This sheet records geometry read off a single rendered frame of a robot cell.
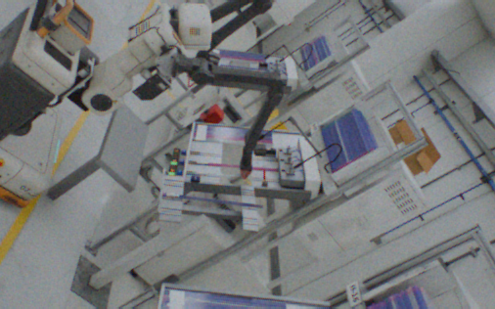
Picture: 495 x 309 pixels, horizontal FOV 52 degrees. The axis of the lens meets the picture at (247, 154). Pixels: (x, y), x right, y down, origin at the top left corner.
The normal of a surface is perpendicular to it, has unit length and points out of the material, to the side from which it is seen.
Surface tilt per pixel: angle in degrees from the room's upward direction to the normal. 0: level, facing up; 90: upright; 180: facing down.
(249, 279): 90
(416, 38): 90
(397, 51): 90
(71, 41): 92
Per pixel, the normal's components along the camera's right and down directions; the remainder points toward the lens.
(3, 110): 0.14, 0.67
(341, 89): 0.00, 0.51
